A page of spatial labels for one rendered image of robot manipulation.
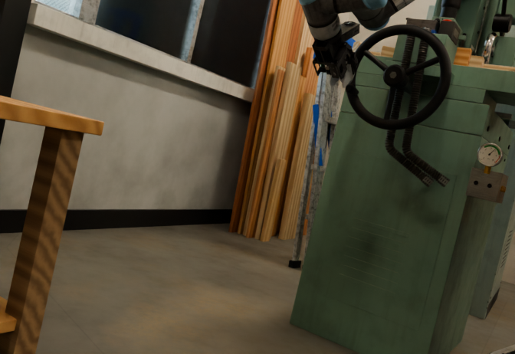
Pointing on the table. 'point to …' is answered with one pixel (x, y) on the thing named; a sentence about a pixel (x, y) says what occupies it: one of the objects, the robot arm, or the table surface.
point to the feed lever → (500, 22)
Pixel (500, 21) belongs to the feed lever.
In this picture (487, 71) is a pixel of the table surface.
